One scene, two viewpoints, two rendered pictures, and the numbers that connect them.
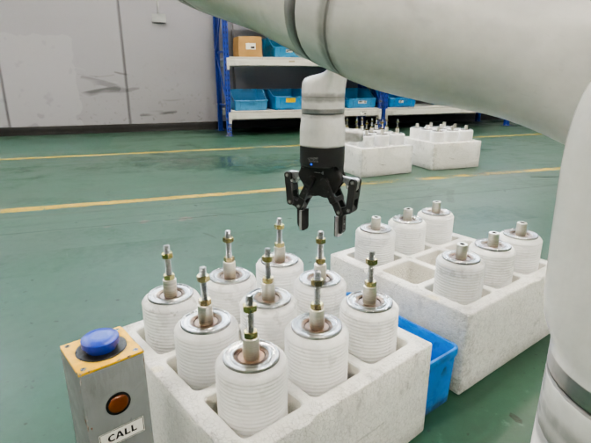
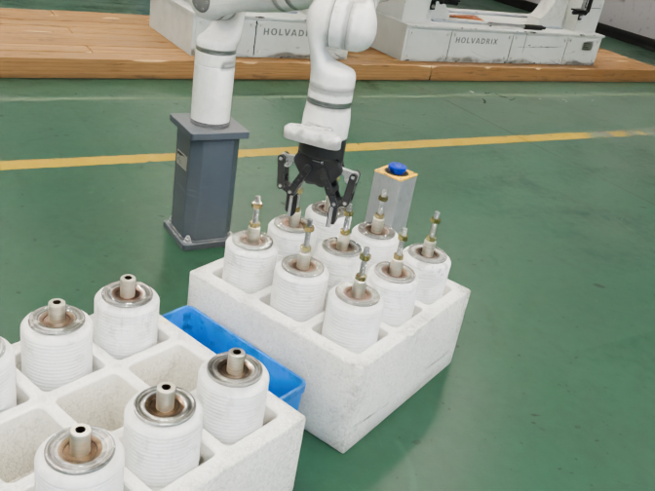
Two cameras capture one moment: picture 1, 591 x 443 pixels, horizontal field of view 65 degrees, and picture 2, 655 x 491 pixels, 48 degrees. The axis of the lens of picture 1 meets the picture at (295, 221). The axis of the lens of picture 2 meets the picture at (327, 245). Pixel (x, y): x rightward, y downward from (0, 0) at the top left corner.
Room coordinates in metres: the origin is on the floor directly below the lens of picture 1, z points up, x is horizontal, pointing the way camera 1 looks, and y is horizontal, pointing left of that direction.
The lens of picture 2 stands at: (1.86, -0.34, 0.86)
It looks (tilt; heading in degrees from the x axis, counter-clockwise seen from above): 26 degrees down; 163
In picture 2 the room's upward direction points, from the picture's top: 10 degrees clockwise
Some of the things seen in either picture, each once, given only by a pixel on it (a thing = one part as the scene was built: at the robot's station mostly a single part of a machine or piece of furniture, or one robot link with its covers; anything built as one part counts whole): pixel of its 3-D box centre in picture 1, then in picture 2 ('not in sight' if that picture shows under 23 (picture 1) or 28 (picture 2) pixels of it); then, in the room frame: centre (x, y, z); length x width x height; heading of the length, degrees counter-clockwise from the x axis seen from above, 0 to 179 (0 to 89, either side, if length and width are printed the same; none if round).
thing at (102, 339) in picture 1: (100, 344); (397, 169); (0.45, 0.22, 0.32); 0.04 x 0.04 x 0.02
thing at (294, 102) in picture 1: (283, 98); not in sight; (5.35, 0.13, 0.36); 0.50 x 0.38 x 0.21; 19
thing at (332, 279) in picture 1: (319, 279); (302, 266); (0.77, -0.04, 0.25); 0.08 x 0.08 x 0.01
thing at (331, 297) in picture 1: (318, 323); (295, 310); (0.77, -0.04, 0.16); 0.10 x 0.10 x 0.18
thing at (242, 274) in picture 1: (229, 275); (395, 273); (0.78, 0.12, 0.25); 0.08 x 0.08 x 0.01
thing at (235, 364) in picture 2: (375, 223); (235, 361); (1.06, -0.19, 0.26); 0.02 x 0.02 x 0.03
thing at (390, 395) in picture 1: (270, 380); (328, 320); (0.69, 0.05, 0.09); 0.39 x 0.39 x 0.18; 40
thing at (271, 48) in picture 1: (283, 47); not in sight; (5.38, 0.13, 0.89); 0.50 x 0.38 x 0.21; 20
